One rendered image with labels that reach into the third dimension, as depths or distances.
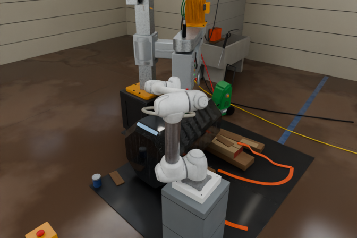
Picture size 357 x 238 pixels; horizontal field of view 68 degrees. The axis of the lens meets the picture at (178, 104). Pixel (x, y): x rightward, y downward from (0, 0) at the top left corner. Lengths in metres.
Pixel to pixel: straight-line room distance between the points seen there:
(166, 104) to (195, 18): 1.98
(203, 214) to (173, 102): 0.89
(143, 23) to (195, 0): 0.72
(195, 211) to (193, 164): 0.34
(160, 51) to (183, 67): 0.80
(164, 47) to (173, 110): 2.06
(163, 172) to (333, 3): 6.04
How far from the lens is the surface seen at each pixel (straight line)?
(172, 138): 1.71
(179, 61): 2.81
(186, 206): 2.11
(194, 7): 3.33
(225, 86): 4.56
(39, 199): 3.56
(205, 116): 3.27
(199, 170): 2.01
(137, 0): 3.43
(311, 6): 7.31
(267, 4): 7.58
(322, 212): 3.47
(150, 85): 2.07
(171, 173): 1.93
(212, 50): 5.81
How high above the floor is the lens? 2.35
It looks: 27 degrees down
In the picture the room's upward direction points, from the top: 1 degrees clockwise
